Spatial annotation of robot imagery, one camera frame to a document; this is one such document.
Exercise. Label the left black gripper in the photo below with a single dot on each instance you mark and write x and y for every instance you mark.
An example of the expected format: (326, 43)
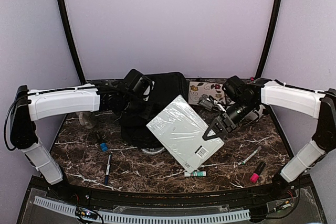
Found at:
(146, 113)

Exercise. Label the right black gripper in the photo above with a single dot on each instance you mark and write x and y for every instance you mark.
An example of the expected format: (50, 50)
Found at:
(222, 131)

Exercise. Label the grey shrink-wrapped notebook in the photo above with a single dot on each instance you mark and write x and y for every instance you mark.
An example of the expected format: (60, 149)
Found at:
(180, 130)

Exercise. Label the black student bag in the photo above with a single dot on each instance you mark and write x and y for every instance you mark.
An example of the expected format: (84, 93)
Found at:
(167, 86)

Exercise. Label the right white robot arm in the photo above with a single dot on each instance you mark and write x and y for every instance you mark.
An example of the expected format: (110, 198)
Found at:
(247, 97)

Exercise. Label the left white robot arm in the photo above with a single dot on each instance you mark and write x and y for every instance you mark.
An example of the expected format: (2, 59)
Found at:
(30, 106)

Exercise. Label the floral square plate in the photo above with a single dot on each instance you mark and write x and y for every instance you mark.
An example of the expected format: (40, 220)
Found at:
(202, 90)

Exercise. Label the thin white green pen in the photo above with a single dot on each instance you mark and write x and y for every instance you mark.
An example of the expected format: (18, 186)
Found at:
(250, 156)

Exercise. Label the green white glue stick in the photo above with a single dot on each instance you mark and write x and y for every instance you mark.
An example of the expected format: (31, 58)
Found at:
(195, 174)

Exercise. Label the blue capped marker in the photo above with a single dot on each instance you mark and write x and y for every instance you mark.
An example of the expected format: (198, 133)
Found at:
(101, 142)

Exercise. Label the pink black highlighter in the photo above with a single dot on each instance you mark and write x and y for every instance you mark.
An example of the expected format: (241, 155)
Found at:
(256, 174)

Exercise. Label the clear tape roll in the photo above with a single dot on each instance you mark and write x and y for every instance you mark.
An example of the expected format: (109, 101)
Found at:
(153, 151)

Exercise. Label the blue ballpoint pen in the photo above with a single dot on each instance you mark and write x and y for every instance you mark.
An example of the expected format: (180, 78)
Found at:
(107, 173)

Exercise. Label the small circuit board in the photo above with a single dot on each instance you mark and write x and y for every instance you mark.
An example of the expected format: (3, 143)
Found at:
(85, 213)

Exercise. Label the black front rail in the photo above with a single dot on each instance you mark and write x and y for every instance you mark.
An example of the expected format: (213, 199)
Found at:
(92, 193)

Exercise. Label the grey slotted cable duct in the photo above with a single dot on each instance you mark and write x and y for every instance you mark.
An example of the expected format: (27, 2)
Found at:
(123, 214)

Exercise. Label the left black frame post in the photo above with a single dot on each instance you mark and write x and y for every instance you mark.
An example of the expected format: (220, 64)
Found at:
(70, 40)

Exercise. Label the black frame post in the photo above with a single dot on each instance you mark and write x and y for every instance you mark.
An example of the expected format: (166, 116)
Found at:
(268, 39)
(70, 40)

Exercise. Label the right black frame post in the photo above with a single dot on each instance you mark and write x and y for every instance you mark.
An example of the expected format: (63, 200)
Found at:
(268, 39)

